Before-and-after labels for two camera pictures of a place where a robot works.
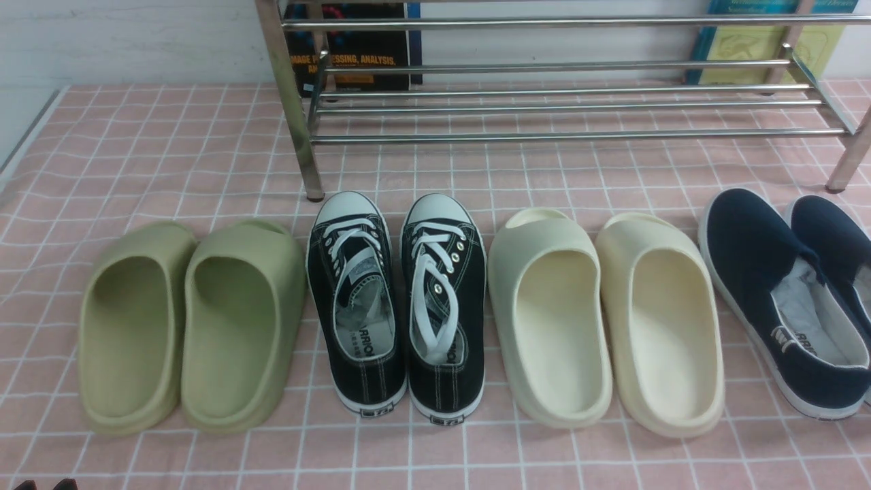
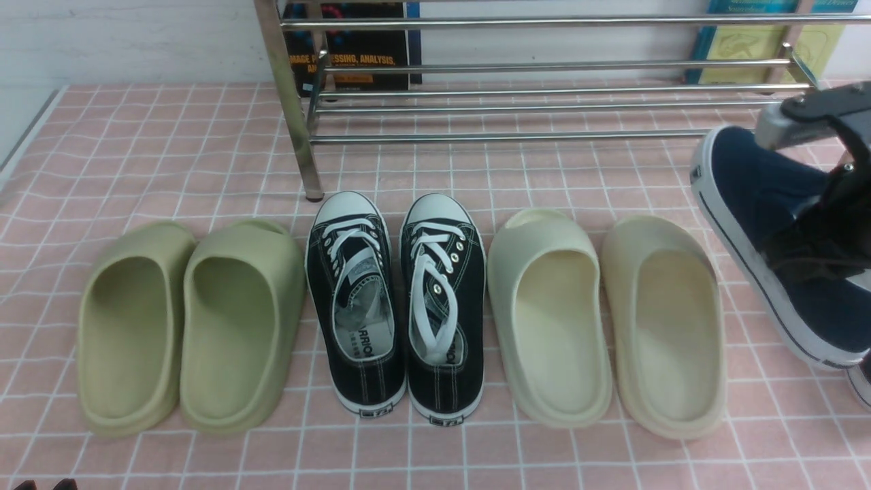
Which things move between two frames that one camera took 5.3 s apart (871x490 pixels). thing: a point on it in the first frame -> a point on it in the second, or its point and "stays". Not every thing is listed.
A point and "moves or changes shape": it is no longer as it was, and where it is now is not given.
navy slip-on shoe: x=840 y=246 moves or changes shape
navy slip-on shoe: x=789 y=310 -> x=749 y=192
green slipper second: x=242 y=324 stays
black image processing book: x=354 y=48 stays
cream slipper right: x=663 y=325 stays
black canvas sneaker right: x=444 y=277 stays
